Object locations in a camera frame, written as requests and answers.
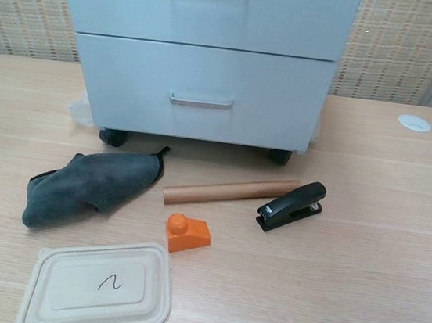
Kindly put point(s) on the black stapler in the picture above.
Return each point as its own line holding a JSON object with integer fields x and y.
{"x": 293, "y": 202}

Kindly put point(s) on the black caster wheel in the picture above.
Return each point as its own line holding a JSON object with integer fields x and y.
{"x": 114, "y": 138}
{"x": 279, "y": 157}

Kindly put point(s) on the white tall drawer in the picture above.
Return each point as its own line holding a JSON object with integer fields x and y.
{"x": 131, "y": 80}

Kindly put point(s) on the wooden rolling stick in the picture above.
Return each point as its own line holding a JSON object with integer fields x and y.
{"x": 216, "y": 191}

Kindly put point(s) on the orange toy block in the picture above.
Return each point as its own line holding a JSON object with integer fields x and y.
{"x": 191, "y": 237}

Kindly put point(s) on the white shallow drawer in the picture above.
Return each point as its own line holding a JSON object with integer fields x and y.
{"x": 121, "y": 0}

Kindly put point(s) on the white drawer cabinet body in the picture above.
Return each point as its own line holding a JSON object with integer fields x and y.
{"x": 202, "y": 141}

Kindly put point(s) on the beige pulp lunch box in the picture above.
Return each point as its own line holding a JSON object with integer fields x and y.
{"x": 85, "y": 291}

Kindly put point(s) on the woven bamboo partition screen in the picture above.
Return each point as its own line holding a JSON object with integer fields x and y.
{"x": 22, "y": 7}

